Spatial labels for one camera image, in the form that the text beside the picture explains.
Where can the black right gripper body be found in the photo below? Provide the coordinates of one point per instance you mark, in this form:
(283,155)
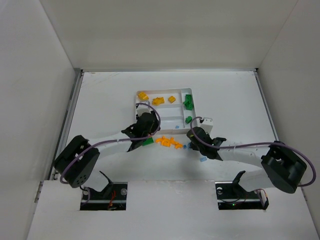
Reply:
(196,136)

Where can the orange lego pieces pile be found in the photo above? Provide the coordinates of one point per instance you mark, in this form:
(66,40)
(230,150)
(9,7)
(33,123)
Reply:
(168,142)

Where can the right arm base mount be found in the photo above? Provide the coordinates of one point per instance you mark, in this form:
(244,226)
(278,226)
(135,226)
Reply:
(231,196)

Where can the small yellow lego brick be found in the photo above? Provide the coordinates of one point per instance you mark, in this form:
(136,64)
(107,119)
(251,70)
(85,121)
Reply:
(171,99)

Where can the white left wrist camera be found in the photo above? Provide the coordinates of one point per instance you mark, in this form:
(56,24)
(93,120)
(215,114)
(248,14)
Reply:
(142,108)

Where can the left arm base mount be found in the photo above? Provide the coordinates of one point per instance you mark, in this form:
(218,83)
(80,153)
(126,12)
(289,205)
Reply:
(100,193)

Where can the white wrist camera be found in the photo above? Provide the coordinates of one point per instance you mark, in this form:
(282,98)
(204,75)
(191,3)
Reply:
(206,124)
(142,108)

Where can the small green lego brick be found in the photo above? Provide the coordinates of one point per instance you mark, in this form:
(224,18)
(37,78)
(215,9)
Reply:
(188,119)

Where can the white divided sorting tray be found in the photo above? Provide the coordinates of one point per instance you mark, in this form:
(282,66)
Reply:
(172,115)

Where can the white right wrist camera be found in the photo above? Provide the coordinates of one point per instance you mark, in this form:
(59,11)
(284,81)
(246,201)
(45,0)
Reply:
(206,124)

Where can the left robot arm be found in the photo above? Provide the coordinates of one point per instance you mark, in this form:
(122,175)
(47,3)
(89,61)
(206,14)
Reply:
(76,163)

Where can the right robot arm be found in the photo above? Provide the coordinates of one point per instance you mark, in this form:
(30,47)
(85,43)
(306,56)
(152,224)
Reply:
(278,166)

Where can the large yellow lego brick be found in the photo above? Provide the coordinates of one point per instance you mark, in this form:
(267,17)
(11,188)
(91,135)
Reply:
(143,96)

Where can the green lego plate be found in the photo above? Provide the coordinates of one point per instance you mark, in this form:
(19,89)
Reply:
(188,102)

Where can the light blue lego pieces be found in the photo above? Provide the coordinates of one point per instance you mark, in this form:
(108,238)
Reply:
(182,138)

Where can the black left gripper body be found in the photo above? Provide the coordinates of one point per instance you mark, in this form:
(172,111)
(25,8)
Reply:
(136,141)

